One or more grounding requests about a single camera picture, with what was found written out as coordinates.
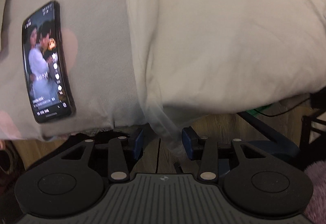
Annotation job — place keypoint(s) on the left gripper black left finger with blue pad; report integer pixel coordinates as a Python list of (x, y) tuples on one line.
[(75, 176)]

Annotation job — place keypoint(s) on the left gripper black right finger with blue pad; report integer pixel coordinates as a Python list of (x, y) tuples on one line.
[(259, 178)]

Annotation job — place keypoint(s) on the beige long-sleeve shirt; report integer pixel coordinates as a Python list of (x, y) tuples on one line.
[(197, 57)]

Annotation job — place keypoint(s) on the pink fluffy rug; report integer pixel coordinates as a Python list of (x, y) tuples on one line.
[(316, 209)]

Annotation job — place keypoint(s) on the black smartphone with lit screen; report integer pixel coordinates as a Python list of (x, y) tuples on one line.
[(44, 65)]

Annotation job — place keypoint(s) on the grey bedspread with pink dots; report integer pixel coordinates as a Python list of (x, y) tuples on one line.
[(98, 55)]

